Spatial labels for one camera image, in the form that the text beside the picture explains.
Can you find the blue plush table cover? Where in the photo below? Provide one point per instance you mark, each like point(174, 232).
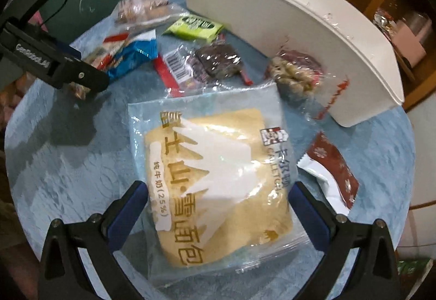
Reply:
point(68, 159)

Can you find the red white small packet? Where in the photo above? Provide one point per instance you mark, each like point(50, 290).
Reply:
point(323, 161)

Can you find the white plastic storage bin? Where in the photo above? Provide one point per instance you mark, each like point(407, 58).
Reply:
point(334, 32)

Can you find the clear bag yellow bread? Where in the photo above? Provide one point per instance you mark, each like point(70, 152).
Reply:
point(218, 168)

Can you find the wooden corner shelf unit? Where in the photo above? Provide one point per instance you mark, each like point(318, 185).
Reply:
point(418, 82)

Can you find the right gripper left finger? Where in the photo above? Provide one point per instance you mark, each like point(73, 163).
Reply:
point(62, 273)

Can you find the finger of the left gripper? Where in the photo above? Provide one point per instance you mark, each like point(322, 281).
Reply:
point(79, 72)

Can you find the clear bag nut cluster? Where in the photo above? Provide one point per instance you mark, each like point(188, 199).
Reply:
point(305, 83)

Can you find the green pastry snack packet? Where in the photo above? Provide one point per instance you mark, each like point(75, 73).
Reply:
point(192, 28)

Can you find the blue white snack packet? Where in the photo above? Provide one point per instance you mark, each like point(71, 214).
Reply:
point(121, 54)

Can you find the dark nut bar red-edged bag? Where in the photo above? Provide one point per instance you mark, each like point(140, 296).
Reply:
point(196, 67)

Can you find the clear bag brown biscuits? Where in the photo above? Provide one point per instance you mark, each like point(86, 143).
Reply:
point(130, 14)

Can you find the pink basket with jar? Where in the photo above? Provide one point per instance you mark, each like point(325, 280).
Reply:
point(414, 37)

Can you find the shiny wrappers on shelf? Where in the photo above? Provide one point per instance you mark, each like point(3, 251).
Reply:
point(385, 22)

